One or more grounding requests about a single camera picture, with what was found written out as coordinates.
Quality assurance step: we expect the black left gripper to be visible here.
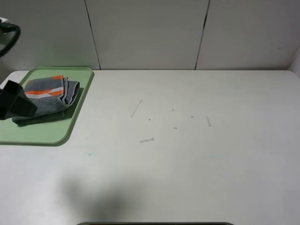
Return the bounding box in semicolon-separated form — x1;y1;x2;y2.
0;80;37;120

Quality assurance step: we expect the grey towel with orange stripes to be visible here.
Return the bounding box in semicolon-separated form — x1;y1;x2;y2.
12;75;80;127

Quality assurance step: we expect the light green plastic tray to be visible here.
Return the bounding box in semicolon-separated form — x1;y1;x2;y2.
0;67;94;146

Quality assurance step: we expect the clear tape strip bottom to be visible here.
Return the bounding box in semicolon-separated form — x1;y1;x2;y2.
139;137;154;143

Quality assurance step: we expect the clear tape strip right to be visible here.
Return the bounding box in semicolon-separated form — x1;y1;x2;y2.
206;116;212;127

